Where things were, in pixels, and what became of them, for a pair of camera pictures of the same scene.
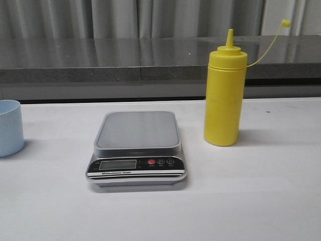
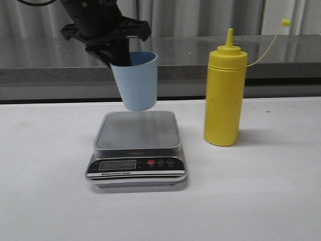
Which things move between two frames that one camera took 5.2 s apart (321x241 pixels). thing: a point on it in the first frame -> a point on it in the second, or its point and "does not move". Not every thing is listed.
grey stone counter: [157, 68] does not move
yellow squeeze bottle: [225, 91] does not move
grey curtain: [156, 18] does not move
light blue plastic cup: [11, 133] -> [138, 82]
